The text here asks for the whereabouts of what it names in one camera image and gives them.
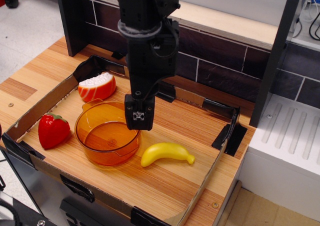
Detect orange transparent plastic pot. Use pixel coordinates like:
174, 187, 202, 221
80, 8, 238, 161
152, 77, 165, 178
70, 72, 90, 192
74, 99, 141, 166

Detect black caster wheel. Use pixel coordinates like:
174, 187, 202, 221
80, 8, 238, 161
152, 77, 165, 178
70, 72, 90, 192
4, 0, 19, 9

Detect cables in background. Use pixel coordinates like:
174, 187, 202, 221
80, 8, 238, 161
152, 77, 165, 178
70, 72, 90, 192
292, 0, 320, 41

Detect white toy sink drainboard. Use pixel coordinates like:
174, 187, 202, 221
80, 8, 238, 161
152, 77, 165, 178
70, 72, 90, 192
239, 94, 320, 221

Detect dark shelf frame with tiles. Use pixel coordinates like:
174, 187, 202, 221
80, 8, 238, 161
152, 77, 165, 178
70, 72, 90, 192
58, 0, 320, 127

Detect yellow toy banana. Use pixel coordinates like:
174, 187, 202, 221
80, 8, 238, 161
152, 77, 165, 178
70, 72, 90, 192
140, 142, 195, 168

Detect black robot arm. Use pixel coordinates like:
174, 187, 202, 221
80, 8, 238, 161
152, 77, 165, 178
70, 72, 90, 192
117, 0, 181, 131

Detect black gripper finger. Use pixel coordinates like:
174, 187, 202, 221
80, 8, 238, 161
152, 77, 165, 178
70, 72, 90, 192
124, 94, 155, 131

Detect salmon sushi toy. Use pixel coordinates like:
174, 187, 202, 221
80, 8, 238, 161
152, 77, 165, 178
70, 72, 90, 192
78, 72, 117, 102

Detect red toy strawberry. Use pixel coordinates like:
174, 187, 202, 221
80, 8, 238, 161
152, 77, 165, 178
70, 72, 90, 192
38, 113, 71, 150

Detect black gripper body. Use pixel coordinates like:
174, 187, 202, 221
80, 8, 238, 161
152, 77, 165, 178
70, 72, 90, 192
127, 18, 180, 101

